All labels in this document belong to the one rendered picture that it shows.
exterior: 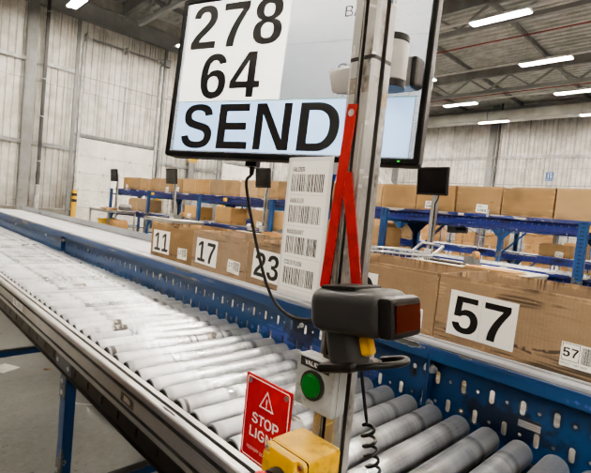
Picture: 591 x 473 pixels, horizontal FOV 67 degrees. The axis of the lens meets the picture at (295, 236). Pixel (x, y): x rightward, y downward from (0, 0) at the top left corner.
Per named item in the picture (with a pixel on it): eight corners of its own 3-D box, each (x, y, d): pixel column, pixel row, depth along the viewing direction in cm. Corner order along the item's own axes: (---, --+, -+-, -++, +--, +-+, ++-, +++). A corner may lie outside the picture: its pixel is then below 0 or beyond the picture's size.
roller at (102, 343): (89, 361, 126) (86, 344, 128) (237, 338, 162) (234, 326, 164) (95, 355, 123) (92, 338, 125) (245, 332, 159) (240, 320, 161)
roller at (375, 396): (232, 475, 77) (216, 465, 81) (399, 405, 113) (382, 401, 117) (233, 446, 77) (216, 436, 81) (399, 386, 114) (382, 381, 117)
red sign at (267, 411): (239, 451, 69) (247, 371, 68) (243, 450, 70) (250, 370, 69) (313, 508, 58) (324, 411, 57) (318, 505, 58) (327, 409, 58)
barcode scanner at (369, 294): (391, 396, 44) (390, 289, 45) (306, 373, 53) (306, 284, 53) (426, 383, 49) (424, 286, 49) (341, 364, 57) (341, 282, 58)
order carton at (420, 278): (318, 305, 141) (324, 252, 140) (373, 299, 161) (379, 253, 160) (431, 340, 113) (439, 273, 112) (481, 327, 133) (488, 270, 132)
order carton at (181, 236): (148, 255, 224) (151, 221, 223) (199, 255, 245) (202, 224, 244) (190, 267, 196) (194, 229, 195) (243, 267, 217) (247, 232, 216)
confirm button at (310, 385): (299, 393, 57) (301, 371, 57) (308, 390, 58) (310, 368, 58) (316, 402, 55) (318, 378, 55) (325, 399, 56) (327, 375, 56)
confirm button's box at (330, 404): (290, 402, 59) (295, 351, 59) (306, 396, 61) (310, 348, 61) (328, 422, 54) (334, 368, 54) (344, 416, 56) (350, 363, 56)
